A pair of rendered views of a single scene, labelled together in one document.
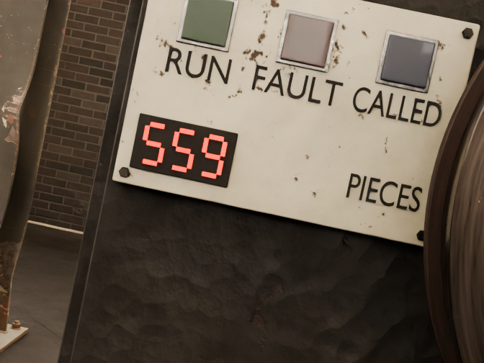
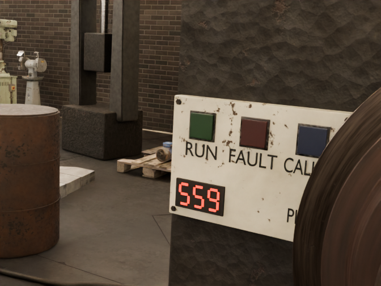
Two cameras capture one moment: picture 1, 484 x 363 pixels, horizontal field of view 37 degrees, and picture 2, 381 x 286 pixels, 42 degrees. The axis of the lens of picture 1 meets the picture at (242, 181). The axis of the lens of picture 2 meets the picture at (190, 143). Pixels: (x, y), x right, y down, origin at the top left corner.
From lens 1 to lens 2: 0.33 m
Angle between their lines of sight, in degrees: 28
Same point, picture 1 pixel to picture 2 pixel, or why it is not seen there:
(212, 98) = (210, 168)
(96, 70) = not seen: hidden behind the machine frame
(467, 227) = (301, 265)
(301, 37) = (249, 132)
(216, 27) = (206, 130)
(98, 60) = not seen: hidden behind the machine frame
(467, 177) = (297, 236)
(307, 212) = (266, 230)
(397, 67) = (305, 145)
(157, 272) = (200, 258)
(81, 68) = not seen: hidden behind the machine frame
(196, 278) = (219, 262)
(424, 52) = (321, 135)
